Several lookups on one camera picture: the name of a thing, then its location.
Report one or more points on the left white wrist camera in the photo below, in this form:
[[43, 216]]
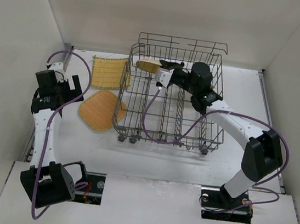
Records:
[[57, 67]]

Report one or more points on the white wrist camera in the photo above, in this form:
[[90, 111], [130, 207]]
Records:
[[162, 77], [57, 67]]

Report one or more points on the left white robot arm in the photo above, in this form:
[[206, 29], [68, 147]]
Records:
[[47, 182]]

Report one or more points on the square woven bamboo plate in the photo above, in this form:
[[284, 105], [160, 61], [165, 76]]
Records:
[[97, 111]]

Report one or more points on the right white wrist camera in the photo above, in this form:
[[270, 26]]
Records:
[[162, 77]]

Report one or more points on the grey wire dish rack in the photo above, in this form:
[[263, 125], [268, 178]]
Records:
[[170, 117]]

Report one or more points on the shovel-shaped woven bamboo plate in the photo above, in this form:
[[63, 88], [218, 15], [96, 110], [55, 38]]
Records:
[[148, 65]]

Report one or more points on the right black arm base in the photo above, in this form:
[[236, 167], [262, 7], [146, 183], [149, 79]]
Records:
[[217, 206]]

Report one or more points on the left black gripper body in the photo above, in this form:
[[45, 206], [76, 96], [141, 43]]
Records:
[[68, 90]]

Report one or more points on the rectangular woven bamboo plate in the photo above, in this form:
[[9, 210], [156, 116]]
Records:
[[107, 73]]

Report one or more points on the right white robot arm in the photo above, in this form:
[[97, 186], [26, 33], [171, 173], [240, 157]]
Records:
[[262, 149]]

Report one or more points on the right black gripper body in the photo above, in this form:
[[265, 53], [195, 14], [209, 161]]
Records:
[[178, 75]]

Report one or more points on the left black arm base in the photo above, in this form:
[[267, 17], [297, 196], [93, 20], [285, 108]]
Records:
[[89, 190]]

